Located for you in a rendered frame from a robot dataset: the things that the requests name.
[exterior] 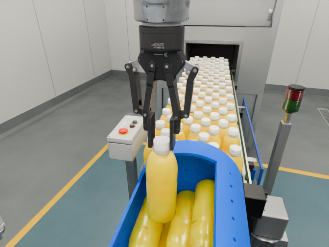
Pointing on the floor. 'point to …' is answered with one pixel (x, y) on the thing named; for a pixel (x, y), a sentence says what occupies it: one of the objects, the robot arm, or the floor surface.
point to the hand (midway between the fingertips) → (161, 132)
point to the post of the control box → (131, 175)
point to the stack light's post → (276, 155)
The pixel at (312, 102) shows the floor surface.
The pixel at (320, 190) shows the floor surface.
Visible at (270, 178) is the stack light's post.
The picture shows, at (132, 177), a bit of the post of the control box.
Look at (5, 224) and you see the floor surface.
